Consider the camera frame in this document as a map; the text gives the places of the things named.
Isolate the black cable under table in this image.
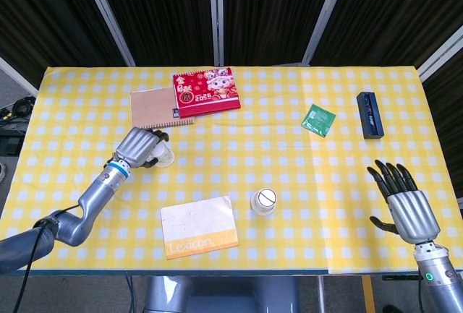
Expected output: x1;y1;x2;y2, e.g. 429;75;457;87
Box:
124;275;135;313

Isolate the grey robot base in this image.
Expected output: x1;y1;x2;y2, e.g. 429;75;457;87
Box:
144;275;301;313

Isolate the green foil packet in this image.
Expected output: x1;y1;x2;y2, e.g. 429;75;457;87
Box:
301;103;336;137

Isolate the yellow white checked tablecloth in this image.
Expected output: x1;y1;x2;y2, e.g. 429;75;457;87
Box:
0;66;463;276

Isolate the black equipment box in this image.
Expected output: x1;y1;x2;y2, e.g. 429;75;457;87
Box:
0;130;25;155

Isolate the red desk calendar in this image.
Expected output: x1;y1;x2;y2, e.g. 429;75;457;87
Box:
172;67;242;119

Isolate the black cable bundle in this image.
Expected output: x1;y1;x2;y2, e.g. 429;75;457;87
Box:
0;95;37;123

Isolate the white partition frame post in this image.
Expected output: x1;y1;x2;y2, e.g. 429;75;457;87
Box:
301;0;352;67
208;0;226;67
0;56;39;97
417;25;463;82
77;0;137;67

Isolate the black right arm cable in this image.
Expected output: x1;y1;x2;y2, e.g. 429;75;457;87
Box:
417;273;425;313

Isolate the brown spiral notebook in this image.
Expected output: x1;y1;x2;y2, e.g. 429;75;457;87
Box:
129;87;195;132

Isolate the dark blue pen box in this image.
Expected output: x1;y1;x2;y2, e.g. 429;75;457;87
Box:
356;90;385;140

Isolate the white orange Lexicon book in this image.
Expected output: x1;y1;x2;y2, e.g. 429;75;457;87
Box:
160;195;240;261

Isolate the white paper cup with line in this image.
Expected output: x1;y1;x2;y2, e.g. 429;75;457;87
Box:
250;187;279;213

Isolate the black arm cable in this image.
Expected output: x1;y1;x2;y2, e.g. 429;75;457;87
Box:
417;273;425;313
20;204;82;313

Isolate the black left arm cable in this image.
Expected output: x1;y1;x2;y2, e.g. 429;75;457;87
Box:
20;204;82;313

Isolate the yellow table leg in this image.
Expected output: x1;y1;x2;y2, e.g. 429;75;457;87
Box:
362;275;374;313

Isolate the black ribbed partition panel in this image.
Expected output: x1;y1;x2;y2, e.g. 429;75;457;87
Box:
0;0;127;86
310;0;463;71
223;0;340;67
92;0;218;67
422;56;463;198

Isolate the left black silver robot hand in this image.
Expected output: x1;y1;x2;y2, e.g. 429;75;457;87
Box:
114;127;170;170

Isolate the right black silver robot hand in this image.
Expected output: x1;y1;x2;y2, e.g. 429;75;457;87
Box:
367;160;441;246

